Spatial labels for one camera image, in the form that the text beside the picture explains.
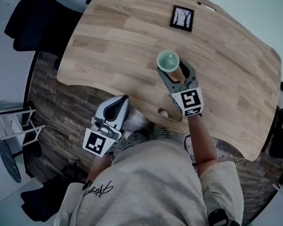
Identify person's gray jeans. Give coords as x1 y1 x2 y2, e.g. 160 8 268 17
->
112 123 176 152

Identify black framed picture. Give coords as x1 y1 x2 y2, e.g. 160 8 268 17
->
168 3 196 34

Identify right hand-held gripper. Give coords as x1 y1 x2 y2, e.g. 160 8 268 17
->
156 59 206 119

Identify thin white floor cable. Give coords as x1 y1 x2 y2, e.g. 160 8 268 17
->
33 118 84 146

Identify black waist cable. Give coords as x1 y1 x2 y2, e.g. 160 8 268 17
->
183 134 196 161

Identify person's left forearm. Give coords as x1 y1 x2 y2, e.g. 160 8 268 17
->
85 152 114 183

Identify green paper cup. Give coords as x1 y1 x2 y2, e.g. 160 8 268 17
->
156 48 186 85

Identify person in white shirt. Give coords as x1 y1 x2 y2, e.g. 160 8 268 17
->
49 134 246 226

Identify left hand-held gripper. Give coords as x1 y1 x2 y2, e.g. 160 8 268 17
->
79 94 134 159

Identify light wooden table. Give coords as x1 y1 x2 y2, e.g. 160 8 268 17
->
52 0 283 173

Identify round black marble table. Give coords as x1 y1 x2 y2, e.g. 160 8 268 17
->
0 132 45 185

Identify person's right forearm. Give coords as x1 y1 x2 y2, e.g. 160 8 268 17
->
187 114 219 174

